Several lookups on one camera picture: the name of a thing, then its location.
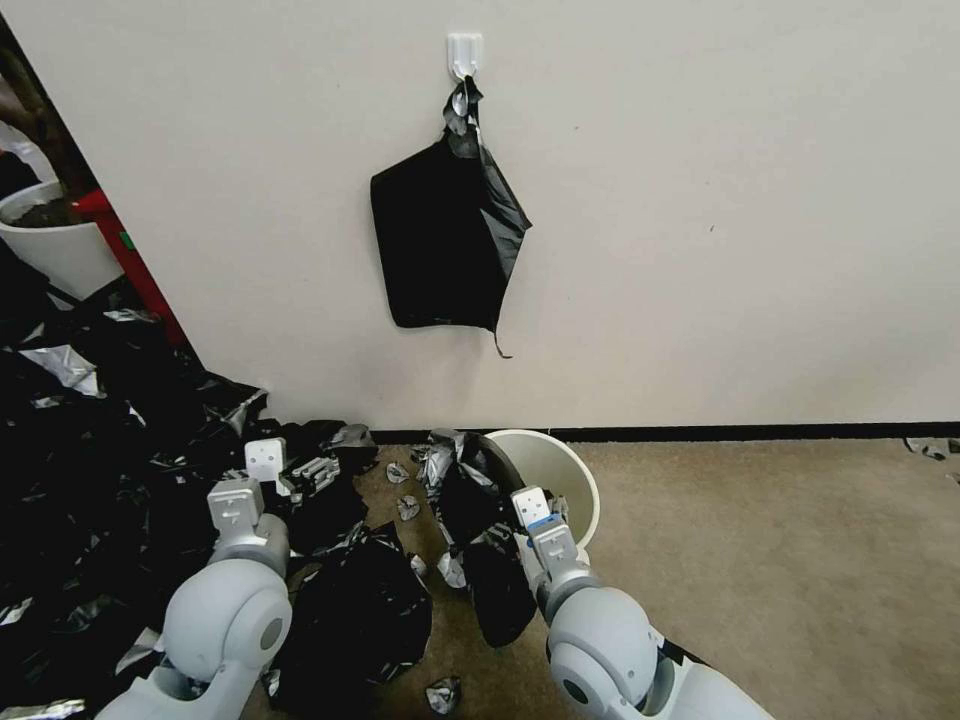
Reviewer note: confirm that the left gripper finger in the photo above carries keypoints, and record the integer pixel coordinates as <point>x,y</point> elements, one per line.
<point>235,475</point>
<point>315,474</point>

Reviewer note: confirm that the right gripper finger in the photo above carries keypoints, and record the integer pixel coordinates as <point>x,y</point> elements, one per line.
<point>501,535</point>
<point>561,505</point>

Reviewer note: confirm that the black trash bag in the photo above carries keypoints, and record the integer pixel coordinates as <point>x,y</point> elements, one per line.
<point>439,232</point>
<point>495,592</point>

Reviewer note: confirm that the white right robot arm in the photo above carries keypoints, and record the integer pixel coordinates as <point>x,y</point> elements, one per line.
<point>600,637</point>

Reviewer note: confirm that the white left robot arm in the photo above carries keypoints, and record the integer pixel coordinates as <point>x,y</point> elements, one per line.
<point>225,615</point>

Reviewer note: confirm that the white round trash bin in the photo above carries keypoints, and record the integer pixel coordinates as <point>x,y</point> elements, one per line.
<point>577,487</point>

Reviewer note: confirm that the small crumpled black bag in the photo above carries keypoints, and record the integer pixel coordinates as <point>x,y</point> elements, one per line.
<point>352,444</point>

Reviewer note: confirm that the crumpled black bag scrap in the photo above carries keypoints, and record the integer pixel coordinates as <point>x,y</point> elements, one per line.
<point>409,507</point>
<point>443,694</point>
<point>394,472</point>
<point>934,450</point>
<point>452,570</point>

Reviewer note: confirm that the large crumpled black bag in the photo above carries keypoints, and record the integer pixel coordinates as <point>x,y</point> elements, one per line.
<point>360,622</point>

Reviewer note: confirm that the hanging black trash bag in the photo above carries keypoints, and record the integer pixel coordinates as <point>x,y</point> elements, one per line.
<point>439,232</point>

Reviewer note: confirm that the pile of black bags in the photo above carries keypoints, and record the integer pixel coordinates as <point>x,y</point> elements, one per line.
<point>82,465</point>

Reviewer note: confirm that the white plant pot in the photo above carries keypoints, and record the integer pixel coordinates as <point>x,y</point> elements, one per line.
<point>56,240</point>

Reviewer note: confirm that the brown plant trunk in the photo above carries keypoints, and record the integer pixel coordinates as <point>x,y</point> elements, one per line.
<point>36,105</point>

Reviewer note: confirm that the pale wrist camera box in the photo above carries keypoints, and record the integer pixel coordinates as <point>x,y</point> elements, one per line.
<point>265,459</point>
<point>533,506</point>

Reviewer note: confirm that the white wall hook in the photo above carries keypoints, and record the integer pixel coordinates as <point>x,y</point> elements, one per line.
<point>460,54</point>

